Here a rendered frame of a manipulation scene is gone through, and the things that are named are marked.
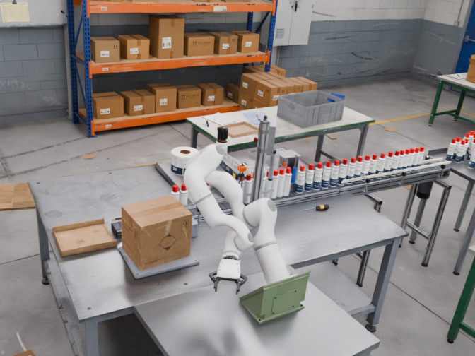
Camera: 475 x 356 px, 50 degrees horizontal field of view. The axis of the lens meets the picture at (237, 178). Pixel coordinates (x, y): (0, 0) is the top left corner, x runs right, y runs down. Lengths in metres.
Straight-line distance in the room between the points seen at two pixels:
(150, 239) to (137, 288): 0.25
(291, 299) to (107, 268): 0.98
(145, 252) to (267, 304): 0.69
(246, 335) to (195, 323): 0.24
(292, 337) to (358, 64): 8.30
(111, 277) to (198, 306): 0.50
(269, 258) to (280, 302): 0.21
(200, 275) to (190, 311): 0.29
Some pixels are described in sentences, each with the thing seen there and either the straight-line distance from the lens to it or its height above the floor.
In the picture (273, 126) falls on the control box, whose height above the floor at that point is 1.48.
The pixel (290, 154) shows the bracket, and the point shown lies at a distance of 3.55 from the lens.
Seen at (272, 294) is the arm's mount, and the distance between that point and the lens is 2.46.
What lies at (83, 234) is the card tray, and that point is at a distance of 3.12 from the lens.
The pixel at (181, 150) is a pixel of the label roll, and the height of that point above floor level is 1.02.
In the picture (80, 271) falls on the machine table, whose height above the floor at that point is 0.83.
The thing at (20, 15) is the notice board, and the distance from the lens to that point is 6.83.
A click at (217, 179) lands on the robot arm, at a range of 2.51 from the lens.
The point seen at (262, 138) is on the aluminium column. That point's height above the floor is 1.40.
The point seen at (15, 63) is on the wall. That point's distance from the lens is 7.06.
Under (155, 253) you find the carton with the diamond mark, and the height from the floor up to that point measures 0.93.
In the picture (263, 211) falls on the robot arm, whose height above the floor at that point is 1.26.
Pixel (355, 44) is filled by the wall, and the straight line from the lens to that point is 10.17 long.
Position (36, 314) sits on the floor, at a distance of 3.90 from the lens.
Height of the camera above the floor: 2.50
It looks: 26 degrees down
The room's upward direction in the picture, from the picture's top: 6 degrees clockwise
